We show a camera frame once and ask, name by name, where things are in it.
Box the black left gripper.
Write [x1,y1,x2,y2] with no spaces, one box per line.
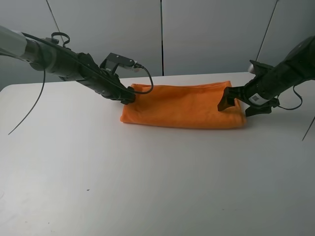
[83,68,136,105]

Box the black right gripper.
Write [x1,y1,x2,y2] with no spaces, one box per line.
[218,73,281,117]

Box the orange terry towel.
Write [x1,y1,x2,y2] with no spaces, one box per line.
[120,81,247,129]

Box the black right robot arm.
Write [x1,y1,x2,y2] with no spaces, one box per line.
[218,36,315,117]

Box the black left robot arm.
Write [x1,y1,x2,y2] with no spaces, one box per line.
[0,27,135,105]

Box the black left camera cable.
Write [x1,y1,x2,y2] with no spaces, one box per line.
[8,33,155,135]

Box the black camera cable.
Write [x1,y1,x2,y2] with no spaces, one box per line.
[8,33,155,135]
[277,86,315,141]

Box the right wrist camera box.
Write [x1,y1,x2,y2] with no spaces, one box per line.
[248,60,274,76]

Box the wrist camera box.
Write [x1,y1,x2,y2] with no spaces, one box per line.
[99,53,143,75]
[248,60,274,76]

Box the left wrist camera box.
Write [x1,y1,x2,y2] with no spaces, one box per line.
[99,53,143,75]

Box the black right camera cable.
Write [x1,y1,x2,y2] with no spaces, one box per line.
[277,86,315,141]

